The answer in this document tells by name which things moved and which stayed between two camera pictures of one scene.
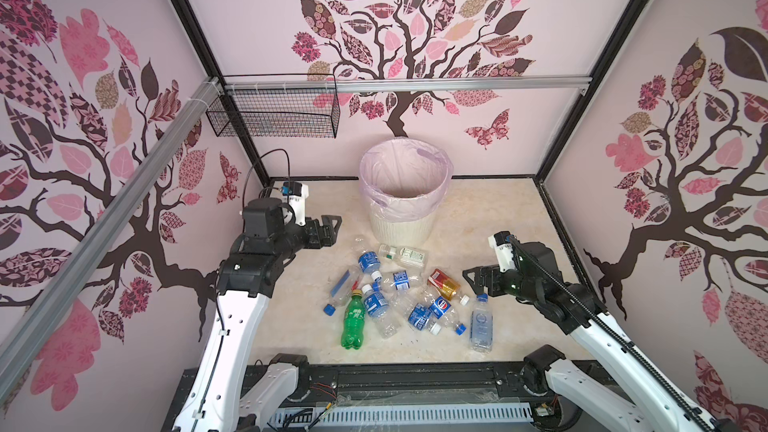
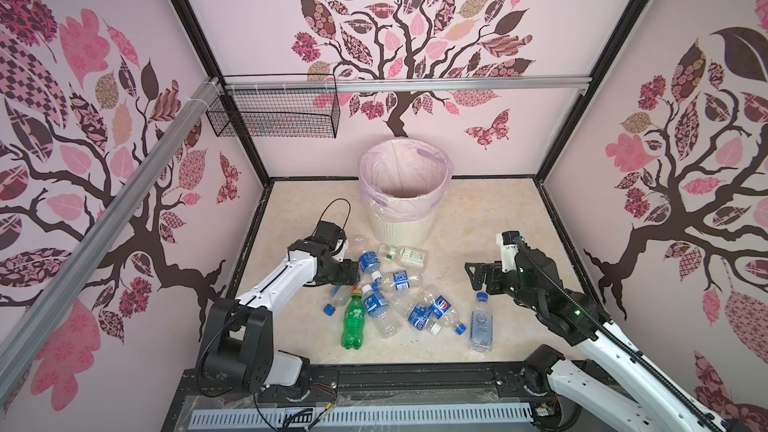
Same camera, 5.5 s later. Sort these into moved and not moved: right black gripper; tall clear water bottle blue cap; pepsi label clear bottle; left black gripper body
Moved: left black gripper body
Not moved: right black gripper; tall clear water bottle blue cap; pepsi label clear bottle
